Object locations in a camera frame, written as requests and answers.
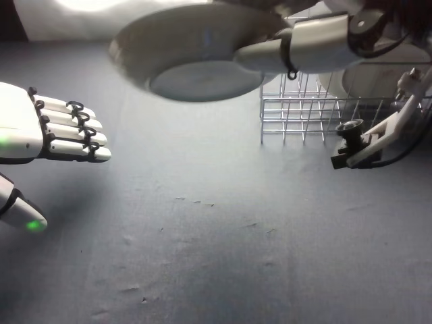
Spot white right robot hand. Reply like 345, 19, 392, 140
232, 0, 406, 81

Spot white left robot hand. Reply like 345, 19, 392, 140
0, 82, 112, 234

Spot white plate leaf and script print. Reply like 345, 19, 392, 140
107, 2, 288, 103

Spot white backdrop sheet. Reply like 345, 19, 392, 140
15, 0, 217, 43

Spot grey table cloth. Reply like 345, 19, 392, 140
0, 39, 432, 324

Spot silver wire dish rack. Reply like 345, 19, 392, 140
259, 6, 432, 146

